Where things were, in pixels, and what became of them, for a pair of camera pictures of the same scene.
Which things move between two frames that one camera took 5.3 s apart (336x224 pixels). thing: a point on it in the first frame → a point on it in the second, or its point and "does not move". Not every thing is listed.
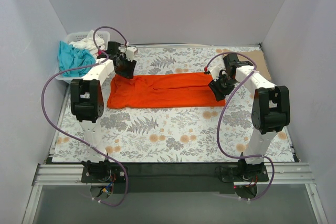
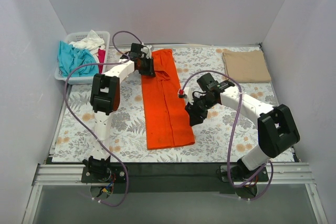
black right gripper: [220, 89] → [196, 109]
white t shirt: [88, 43] does not move
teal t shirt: [69, 56] does not move
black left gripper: [126, 67] → [146, 66]
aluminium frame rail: [59, 174] does not move
